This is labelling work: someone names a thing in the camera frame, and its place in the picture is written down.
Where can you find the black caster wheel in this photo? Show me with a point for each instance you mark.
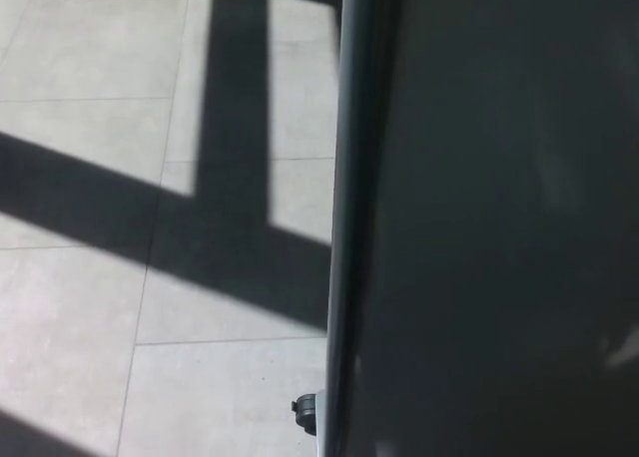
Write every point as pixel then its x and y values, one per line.
pixel 303 413

